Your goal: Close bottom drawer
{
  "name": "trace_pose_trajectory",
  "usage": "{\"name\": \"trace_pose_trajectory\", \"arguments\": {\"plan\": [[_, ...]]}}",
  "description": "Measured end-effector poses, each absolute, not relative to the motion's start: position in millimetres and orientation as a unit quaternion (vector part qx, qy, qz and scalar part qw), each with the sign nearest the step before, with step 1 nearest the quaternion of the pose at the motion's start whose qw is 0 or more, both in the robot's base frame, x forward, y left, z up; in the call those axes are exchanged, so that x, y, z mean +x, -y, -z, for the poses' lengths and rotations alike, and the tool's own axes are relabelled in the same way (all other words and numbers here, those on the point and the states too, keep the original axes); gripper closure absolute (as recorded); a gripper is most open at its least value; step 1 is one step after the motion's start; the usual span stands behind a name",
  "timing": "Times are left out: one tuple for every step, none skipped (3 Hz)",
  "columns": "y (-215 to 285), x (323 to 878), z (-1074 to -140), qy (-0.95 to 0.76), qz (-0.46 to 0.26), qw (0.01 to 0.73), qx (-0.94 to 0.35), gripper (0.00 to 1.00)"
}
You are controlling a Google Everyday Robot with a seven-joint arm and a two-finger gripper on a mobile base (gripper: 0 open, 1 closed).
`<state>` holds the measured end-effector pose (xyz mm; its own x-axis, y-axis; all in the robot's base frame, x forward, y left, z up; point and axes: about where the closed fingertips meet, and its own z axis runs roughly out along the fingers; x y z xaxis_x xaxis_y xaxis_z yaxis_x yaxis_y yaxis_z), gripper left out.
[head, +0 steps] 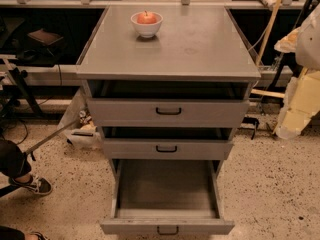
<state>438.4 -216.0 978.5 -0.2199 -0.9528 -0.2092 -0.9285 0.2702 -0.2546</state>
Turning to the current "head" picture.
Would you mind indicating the grey bottom drawer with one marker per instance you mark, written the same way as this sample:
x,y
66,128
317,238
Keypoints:
x,y
166,197

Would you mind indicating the grey drawer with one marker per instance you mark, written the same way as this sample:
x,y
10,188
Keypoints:
x,y
167,149
167,113
166,197

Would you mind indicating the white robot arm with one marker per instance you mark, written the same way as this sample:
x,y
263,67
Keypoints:
x,y
302,96

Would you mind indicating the grey drawer cabinet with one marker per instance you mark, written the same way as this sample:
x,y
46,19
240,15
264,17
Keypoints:
x,y
196,55

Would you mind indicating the grey top drawer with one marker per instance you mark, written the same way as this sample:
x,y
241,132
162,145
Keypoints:
x,y
167,113

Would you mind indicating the grey middle drawer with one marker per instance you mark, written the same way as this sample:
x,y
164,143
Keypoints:
x,y
167,149

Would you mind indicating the clear plastic bag with items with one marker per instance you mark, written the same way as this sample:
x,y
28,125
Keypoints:
x,y
78,126

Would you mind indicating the white ceramic bowl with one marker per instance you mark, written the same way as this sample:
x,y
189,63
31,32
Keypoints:
x,y
147,30

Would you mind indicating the red apple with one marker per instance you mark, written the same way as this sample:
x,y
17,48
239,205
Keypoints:
x,y
146,17

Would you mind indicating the grey metal rod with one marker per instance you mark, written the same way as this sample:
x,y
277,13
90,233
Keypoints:
x,y
43,141

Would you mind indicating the black skate shoe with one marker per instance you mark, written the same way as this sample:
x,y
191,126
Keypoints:
x,y
37,185

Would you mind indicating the person leg in black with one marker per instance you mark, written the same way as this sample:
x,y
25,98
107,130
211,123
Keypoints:
x,y
13,163

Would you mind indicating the wooden frame stand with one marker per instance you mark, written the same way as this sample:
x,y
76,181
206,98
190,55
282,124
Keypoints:
x,y
262,49

